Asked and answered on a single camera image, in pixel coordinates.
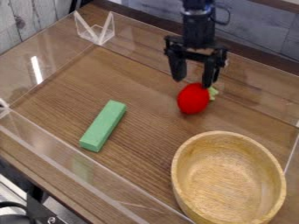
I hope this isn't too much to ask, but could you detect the clear acrylic enclosure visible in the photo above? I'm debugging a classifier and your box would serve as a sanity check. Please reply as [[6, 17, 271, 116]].
[[0, 6, 299, 224]]

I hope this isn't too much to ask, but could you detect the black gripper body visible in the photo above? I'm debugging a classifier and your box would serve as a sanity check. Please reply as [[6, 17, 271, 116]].
[[163, 35, 229, 67]]

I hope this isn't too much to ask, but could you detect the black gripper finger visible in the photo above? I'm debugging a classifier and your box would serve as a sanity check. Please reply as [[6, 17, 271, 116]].
[[202, 56, 221, 88], [169, 50, 187, 82]]

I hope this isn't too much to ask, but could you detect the red strawberry toy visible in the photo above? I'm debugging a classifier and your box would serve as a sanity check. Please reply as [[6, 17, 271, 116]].
[[177, 83, 219, 115]]

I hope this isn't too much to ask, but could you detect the black cable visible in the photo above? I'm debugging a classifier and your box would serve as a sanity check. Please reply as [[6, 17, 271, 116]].
[[211, 3, 233, 26]]

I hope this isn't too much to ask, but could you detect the wooden bowl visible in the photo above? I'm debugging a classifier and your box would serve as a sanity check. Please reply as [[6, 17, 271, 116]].
[[171, 130, 286, 224]]

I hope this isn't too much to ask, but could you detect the green rectangular block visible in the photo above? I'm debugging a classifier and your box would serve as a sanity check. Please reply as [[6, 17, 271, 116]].
[[79, 101, 127, 152]]

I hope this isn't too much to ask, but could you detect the black metal table frame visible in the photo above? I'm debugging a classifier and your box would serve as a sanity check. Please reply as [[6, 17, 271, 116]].
[[0, 158, 62, 224]]

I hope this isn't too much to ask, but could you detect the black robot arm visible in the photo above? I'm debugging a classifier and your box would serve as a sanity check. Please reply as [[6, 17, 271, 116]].
[[163, 0, 230, 88]]

